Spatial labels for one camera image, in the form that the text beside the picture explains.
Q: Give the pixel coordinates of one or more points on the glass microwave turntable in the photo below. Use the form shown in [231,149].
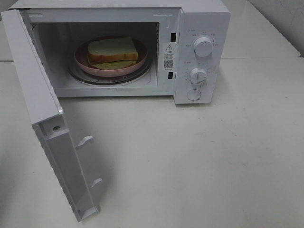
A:
[79,74]

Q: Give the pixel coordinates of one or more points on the white microwave oven body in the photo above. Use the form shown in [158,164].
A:
[167,28]

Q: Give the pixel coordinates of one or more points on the upper white power knob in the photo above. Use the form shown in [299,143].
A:
[203,45]

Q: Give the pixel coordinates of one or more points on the sandwich with white bread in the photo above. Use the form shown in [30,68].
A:
[112,54]

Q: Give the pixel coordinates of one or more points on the white microwave door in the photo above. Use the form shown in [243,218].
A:
[46,114]

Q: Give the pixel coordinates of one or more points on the pink round plate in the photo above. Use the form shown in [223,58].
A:
[80,57]

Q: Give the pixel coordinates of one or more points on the round white door button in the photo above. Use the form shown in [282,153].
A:
[194,95]

